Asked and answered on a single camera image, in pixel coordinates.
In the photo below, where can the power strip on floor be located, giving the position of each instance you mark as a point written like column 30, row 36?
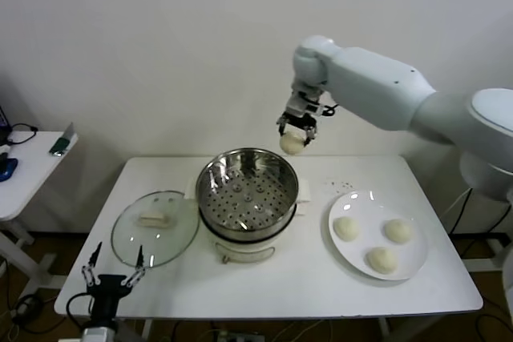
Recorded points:
column 236, row 336

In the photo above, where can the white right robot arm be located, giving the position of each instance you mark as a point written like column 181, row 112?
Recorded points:
column 380, row 89

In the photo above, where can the white side table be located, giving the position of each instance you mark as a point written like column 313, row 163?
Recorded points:
column 32, row 166

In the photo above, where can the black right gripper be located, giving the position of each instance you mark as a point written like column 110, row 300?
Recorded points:
column 300, row 119

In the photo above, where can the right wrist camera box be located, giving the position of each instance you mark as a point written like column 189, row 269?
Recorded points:
column 298, row 103

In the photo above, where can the white steamed baozi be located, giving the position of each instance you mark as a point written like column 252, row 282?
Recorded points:
column 398, row 231
column 346, row 229
column 382, row 260
column 292, row 143

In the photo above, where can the steel steamer basket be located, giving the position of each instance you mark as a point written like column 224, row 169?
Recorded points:
column 246, row 194

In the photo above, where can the green and silver object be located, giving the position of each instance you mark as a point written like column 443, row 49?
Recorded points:
column 62, row 142

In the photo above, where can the glass pot lid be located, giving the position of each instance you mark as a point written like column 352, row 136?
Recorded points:
column 154, row 234

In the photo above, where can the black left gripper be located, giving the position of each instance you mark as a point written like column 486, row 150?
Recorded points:
column 107, row 284

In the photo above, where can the dark device with blue screen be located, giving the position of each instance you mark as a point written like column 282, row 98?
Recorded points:
column 3, row 121

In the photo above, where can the brown crumbs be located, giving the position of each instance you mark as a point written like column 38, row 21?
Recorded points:
column 344, row 186

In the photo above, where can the white electric cooker base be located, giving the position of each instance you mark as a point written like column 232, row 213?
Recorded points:
column 244, row 246

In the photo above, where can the white floor stand frame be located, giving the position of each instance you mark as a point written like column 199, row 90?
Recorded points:
column 495, row 254

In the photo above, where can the white round plate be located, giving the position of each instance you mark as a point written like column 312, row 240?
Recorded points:
column 352, row 206

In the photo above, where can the blue object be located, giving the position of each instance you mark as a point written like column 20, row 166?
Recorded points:
column 7, row 168

